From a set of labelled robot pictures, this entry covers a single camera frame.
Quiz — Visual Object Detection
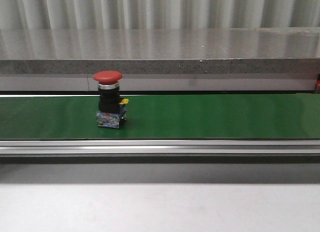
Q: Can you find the red mushroom push button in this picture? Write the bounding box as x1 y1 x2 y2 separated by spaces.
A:
93 70 129 129

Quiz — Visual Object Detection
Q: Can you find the grey speckled stone counter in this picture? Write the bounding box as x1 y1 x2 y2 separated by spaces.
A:
0 27 320 94

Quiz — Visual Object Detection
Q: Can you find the green conveyor belt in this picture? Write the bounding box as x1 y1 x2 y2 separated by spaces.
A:
0 93 320 140

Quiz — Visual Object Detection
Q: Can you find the red object at edge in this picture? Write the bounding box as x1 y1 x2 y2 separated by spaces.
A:
314 74 320 94

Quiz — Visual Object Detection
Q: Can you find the white pleated curtain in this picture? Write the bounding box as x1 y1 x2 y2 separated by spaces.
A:
0 0 320 30

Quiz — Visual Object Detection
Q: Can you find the aluminium conveyor frame rail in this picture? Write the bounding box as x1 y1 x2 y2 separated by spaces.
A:
0 139 320 158

